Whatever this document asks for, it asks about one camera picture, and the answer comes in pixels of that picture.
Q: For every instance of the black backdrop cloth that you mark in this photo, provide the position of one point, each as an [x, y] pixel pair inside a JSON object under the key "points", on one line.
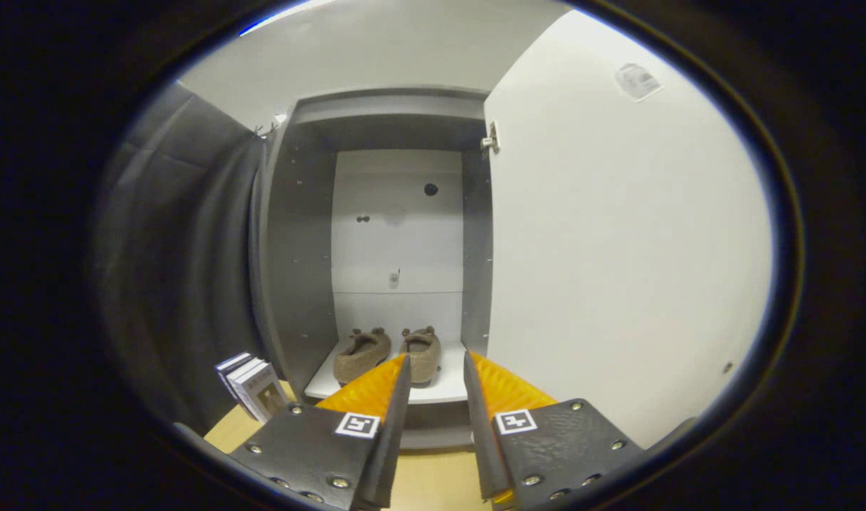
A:
{"points": [[184, 248]]}

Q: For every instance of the white shoe cabinet door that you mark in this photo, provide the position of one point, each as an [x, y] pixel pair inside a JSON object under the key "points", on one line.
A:
{"points": [[617, 248]]}

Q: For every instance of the brown fuzzy shoe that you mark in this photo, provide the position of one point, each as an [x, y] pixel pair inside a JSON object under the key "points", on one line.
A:
{"points": [[358, 355], [424, 355]]}

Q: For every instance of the white cover book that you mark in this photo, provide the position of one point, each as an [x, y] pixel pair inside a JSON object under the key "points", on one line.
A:
{"points": [[236, 375]]}

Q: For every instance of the blue cover book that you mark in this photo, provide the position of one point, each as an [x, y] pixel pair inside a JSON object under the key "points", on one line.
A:
{"points": [[223, 363]]}

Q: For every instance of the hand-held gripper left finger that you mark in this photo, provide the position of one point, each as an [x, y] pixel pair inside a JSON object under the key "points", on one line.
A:
{"points": [[394, 433]]}

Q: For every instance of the grey portrait cover book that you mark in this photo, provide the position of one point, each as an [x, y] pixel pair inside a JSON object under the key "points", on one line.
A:
{"points": [[262, 394]]}

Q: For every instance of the white cabinet shelf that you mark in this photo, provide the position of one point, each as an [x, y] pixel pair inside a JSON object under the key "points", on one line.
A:
{"points": [[440, 390]]}

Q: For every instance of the metal door hinge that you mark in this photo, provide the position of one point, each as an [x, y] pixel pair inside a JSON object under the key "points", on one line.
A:
{"points": [[491, 136]]}

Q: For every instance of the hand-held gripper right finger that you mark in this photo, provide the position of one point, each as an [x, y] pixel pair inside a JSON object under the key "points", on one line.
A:
{"points": [[484, 440]]}

